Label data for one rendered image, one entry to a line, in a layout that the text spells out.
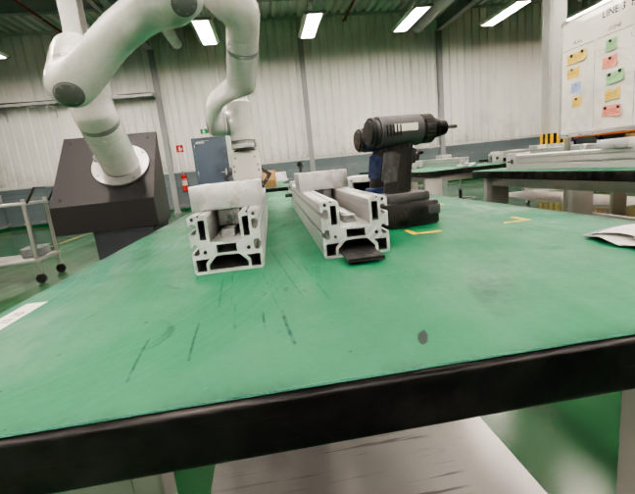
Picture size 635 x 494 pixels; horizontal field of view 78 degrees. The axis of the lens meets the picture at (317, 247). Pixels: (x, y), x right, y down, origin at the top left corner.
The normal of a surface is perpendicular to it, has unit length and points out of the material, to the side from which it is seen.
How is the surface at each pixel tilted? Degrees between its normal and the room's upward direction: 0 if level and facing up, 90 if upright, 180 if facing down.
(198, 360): 0
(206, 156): 90
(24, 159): 90
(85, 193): 47
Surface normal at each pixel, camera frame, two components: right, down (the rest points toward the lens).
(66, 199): 0.06, -0.54
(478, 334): -0.10, -0.97
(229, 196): 0.11, 0.18
